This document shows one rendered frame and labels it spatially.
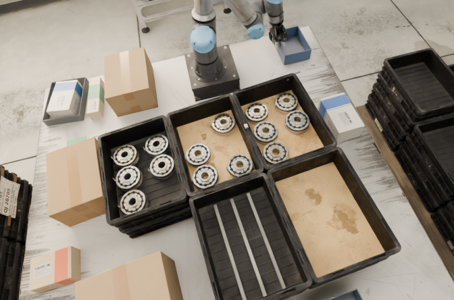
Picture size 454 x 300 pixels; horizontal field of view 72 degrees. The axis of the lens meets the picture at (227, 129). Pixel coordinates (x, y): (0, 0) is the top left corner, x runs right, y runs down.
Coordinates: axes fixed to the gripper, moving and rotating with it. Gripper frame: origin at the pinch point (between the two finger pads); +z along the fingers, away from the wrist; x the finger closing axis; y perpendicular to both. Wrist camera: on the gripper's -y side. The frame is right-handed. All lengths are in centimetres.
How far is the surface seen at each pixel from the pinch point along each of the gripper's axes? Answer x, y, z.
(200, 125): -48, 45, -13
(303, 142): -7, 65, -8
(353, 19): 88, -90, 89
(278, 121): -14, 52, -8
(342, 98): 17.9, 45.0, 0.0
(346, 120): 15, 57, 0
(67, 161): -106, 51, -24
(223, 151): -40, 61, -12
